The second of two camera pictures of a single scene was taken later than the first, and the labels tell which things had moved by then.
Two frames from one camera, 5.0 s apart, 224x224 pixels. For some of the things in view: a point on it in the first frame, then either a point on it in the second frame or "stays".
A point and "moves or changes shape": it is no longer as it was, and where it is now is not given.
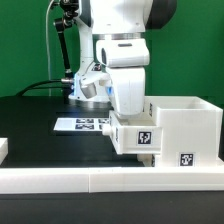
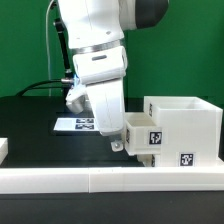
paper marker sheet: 81,124 stays
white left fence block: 4,149 stays
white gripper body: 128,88 to 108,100
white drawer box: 141,135 moves or changes shape
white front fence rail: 106,180 stays
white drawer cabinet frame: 192,130 stays
